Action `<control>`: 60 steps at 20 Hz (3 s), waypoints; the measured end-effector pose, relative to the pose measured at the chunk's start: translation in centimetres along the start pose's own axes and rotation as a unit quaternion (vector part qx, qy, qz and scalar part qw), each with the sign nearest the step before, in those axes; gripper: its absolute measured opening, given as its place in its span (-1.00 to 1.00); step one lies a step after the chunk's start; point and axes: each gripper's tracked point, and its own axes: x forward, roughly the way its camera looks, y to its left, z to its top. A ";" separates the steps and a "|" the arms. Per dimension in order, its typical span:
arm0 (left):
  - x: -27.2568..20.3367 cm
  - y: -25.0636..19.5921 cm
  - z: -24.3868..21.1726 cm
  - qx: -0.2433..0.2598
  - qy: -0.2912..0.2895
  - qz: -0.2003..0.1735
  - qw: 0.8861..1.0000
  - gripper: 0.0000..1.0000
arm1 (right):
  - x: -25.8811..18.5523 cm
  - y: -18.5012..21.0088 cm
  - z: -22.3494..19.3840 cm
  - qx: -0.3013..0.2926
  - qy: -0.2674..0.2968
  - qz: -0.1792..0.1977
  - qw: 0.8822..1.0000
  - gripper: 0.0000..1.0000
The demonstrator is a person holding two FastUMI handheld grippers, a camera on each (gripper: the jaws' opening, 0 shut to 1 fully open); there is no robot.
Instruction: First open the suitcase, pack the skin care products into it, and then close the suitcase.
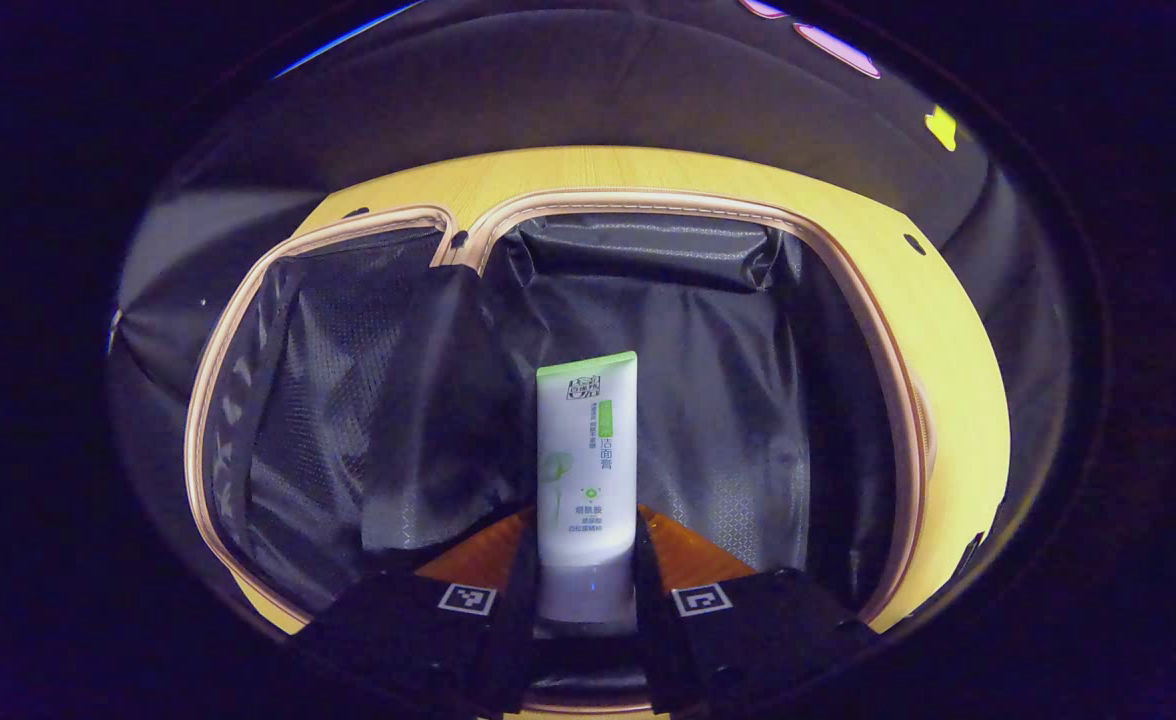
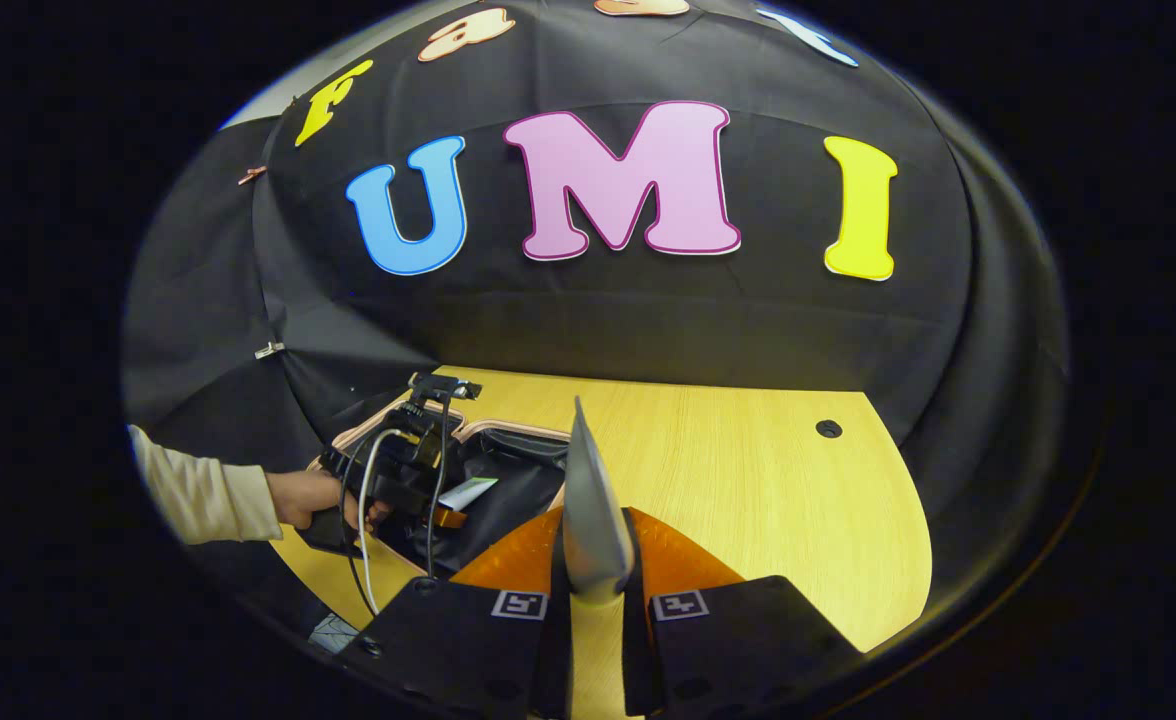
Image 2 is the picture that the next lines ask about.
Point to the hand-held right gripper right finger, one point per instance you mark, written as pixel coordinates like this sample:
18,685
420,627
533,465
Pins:
738,650

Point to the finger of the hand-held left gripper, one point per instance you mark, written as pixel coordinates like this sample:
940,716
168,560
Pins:
451,518

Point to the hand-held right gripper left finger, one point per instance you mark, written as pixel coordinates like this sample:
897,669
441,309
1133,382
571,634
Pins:
448,640

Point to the white green cosmetic tube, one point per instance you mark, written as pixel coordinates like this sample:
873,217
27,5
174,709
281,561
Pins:
468,493

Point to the pink scalloped suitcase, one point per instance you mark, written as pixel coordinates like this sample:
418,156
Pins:
518,480

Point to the slim silver green tube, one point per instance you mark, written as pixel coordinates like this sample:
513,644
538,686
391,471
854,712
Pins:
596,520

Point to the silver metal clip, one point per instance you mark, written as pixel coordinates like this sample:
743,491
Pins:
269,349

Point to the black table grommet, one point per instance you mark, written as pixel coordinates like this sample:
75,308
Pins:
828,428

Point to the black backdrop cloth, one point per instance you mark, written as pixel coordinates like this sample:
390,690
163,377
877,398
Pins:
648,320

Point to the copper metal clip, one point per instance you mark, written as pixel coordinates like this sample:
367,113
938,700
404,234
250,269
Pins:
251,175

